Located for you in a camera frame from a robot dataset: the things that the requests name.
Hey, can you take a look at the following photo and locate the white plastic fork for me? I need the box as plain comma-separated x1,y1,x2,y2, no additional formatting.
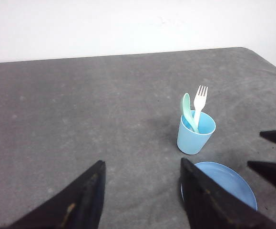
194,85,208,127

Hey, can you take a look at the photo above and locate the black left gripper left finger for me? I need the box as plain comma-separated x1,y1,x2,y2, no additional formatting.
8,160,106,229

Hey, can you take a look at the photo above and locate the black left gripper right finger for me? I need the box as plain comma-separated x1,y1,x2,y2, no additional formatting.
180,157,276,229

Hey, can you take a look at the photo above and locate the blue plastic plate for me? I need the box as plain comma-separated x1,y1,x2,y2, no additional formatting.
180,161,258,212

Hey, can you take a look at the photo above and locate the light blue plastic cup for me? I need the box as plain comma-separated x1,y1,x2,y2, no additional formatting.
177,112,216,155

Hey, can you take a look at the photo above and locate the mint green plastic spoon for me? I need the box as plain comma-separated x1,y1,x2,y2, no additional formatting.
180,93,199,133

